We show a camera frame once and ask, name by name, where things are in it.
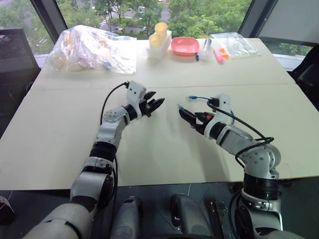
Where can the short yellow plastic cup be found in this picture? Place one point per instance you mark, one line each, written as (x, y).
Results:
(155, 41)

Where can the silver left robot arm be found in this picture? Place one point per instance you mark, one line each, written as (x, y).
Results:
(109, 127)

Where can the clear tube with blue cap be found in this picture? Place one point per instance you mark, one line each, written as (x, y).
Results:
(206, 47)

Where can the white rectangular cup holder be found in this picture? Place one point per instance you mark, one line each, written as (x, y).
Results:
(159, 51)

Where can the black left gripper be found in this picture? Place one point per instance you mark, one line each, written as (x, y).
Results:
(145, 109)

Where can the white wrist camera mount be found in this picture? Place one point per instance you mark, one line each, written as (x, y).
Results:
(223, 104)
(134, 92)

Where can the grey window blind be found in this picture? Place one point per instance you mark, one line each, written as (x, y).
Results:
(289, 20)

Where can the tall yellow plastic cup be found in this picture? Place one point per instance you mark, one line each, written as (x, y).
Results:
(161, 28)

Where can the large clear stuffed plastic bag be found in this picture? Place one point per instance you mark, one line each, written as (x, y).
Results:
(84, 52)

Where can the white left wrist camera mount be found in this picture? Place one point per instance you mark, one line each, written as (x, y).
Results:
(134, 92)

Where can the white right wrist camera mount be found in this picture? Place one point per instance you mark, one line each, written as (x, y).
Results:
(223, 104)

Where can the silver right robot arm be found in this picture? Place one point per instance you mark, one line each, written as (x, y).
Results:
(233, 138)

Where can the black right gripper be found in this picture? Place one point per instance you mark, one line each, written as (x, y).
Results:
(202, 120)

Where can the dark window frame post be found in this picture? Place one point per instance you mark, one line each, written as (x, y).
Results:
(254, 16)
(48, 18)

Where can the small orange piece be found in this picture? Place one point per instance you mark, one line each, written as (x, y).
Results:
(226, 57)
(221, 50)

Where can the black office chair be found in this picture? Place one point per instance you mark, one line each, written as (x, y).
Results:
(15, 57)

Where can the pink plastic bowl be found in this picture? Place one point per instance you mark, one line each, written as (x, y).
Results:
(185, 46)

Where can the clear flat zip bag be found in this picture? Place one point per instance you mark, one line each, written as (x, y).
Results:
(238, 46)

